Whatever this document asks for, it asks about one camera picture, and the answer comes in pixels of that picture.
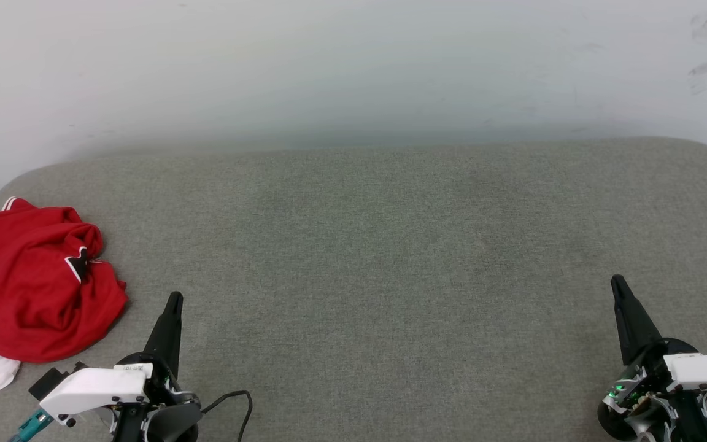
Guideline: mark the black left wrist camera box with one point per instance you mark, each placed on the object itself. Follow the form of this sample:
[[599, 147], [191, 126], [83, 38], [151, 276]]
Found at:
[[46, 383]]

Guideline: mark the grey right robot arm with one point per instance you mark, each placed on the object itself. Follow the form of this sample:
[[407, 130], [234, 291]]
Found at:
[[685, 425]]

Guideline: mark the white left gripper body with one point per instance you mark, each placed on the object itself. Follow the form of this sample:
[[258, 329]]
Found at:
[[96, 387]]

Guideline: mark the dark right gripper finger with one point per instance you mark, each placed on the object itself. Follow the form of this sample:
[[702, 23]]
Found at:
[[633, 325]]

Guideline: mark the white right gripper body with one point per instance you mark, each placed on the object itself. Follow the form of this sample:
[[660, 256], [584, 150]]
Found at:
[[703, 371]]

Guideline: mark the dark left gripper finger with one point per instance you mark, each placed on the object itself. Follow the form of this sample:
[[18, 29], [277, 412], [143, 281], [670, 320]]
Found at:
[[169, 334]]

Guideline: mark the red and white shirt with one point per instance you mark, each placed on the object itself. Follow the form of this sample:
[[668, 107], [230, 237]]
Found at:
[[22, 294]]

